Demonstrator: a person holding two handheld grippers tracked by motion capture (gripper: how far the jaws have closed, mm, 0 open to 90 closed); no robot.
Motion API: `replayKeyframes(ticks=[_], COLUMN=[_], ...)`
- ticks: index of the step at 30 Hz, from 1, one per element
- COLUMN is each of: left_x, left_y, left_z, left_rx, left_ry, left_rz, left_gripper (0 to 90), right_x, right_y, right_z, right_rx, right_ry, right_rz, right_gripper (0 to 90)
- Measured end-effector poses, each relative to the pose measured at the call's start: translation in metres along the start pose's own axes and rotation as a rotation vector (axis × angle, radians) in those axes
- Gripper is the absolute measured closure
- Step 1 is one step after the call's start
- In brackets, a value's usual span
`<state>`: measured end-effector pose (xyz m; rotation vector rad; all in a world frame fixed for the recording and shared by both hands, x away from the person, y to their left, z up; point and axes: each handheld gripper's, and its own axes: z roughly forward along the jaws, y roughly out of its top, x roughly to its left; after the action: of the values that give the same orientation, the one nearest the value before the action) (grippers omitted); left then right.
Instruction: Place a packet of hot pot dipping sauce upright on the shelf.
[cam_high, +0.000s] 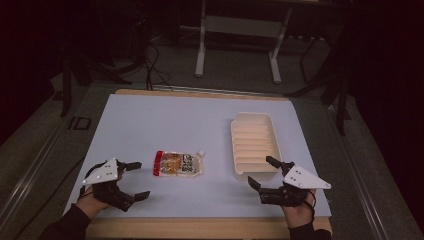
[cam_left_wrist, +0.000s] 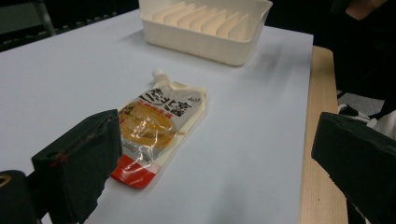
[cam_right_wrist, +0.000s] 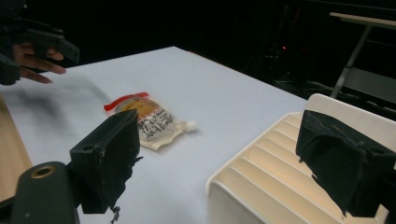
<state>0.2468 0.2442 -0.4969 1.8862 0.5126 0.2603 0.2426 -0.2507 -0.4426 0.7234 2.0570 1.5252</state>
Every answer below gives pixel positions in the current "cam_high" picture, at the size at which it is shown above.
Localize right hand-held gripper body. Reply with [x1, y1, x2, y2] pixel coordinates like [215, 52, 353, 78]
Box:
[259, 161, 332, 208]

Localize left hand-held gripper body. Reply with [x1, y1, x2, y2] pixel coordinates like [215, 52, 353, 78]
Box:
[82, 157, 136, 213]

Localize person's left hand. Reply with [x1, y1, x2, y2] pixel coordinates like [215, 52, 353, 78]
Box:
[75, 185, 110, 220]

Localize person's right hand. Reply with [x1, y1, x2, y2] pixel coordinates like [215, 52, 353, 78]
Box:
[281, 189, 317, 230]

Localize white ribbed plastic tray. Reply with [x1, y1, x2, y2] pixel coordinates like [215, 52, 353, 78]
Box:
[230, 111, 283, 177]

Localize clear snack packet red edge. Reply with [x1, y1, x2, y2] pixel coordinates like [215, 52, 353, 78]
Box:
[152, 150, 205, 178]

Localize pale blue table mat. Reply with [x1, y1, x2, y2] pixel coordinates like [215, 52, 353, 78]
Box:
[63, 93, 333, 220]

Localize black floor plate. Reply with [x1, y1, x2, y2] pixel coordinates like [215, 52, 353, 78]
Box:
[67, 116, 92, 131]

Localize black metal stand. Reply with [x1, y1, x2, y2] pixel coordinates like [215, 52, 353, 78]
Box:
[284, 31, 353, 137]

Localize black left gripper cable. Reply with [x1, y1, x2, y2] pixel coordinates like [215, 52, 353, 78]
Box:
[78, 160, 109, 201]

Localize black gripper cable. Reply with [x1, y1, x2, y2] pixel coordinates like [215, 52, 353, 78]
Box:
[307, 189, 318, 224]
[78, 160, 109, 201]

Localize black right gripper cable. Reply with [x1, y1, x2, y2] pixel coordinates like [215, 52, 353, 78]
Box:
[307, 189, 318, 224]

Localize grey metal floor rail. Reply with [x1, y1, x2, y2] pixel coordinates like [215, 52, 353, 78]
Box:
[0, 109, 79, 231]
[324, 103, 394, 240]

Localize black floor cables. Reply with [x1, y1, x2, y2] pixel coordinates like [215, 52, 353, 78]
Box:
[144, 41, 175, 92]

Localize white metal table frame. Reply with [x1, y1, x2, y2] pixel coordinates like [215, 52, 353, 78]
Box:
[194, 0, 295, 85]

